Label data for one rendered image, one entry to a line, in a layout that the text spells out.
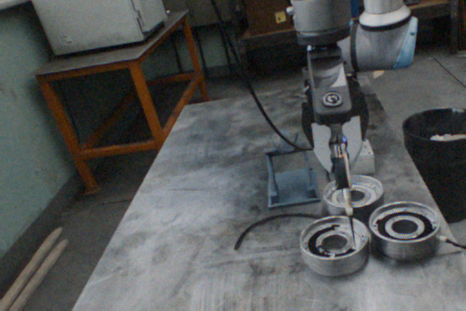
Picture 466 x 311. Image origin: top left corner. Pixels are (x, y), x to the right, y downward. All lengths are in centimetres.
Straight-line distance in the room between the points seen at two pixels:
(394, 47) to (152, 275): 72
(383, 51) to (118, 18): 199
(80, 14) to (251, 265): 236
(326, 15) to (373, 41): 52
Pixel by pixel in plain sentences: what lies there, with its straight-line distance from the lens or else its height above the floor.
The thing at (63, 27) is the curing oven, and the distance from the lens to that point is 298.
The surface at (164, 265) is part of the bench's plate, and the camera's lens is 79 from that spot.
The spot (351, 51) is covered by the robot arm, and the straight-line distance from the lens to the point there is 112.
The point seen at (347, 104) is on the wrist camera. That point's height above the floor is 106.
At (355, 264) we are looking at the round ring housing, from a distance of 67.
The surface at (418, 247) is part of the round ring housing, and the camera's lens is 68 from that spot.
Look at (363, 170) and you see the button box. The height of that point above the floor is 81.
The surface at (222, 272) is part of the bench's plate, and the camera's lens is 74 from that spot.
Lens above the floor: 126
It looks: 29 degrees down
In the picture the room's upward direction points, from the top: 11 degrees counter-clockwise
